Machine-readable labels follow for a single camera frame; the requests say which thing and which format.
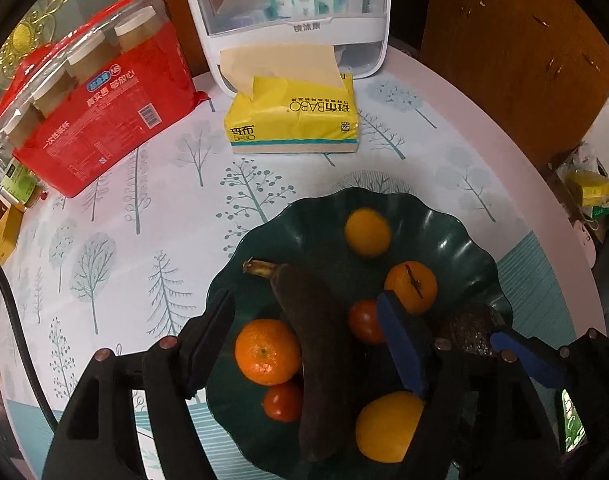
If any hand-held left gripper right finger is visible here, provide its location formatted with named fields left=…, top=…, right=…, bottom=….
left=375, top=291, right=560, bottom=480

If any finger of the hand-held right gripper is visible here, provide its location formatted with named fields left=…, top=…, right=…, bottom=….
left=489, top=327, right=609, bottom=389

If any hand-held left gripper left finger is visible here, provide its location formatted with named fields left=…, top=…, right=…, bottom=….
left=42, top=288, right=236, bottom=480

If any small red tomato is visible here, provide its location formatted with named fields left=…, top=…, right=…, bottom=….
left=347, top=299, right=387, bottom=345
left=263, top=381, right=304, bottom=423

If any orange with stem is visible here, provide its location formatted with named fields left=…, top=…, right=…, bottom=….
left=383, top=261, right=438, bottom=316

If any dark avocado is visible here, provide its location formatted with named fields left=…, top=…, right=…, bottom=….
left=437, top=302, right=507, bottom=361

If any large orange mandarin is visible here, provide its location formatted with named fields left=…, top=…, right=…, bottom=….
left=234, top=318, right=302, bottom=387

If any large yellow orange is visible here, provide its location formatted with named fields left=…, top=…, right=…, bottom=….
left=355, top=391, right=426, bottom=464

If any brown overripe banana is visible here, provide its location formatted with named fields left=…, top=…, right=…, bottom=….
left=242, top=258, right=357, bottom=462

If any small orange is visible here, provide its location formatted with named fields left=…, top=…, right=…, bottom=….
left=344, top=207, right=392, bottom=259

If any dark green scalloped dish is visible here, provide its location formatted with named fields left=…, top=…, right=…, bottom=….
left=204, top=187, right=514, bottom=476

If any tree-print tablecloth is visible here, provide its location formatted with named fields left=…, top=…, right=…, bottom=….
left=0, top=47, right=585, bottom=480

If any yellow plastic bag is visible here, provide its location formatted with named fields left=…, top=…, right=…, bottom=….
left=557, top=142, right=609, bottom=221

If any yellow flat box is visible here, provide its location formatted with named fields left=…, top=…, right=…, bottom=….
left=0, top=205, right=25, bottom=266

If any yellow tissue pack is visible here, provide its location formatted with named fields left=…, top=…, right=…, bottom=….
left=219, top=42, right=361, bottom=155

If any green label bottle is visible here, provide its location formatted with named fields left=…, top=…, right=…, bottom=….
left=0, top=160, right=40, bottom=208

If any red disposable cup package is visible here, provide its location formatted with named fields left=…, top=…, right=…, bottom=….
left=0, top=0, right=211, bottom=199

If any wooden cabinet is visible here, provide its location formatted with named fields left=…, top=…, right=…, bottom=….
left=419, top=0, right=609, bottom=171

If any white cosmetics organizer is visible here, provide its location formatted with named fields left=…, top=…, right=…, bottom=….
left=177, top=0, right=391, bottom=98

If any gold door ornament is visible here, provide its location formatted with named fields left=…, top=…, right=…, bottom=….
left=0, top=0, right=135, bottom=86

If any black cable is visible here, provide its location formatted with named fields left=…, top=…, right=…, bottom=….
left=0, top=247, right=62, bottom=433

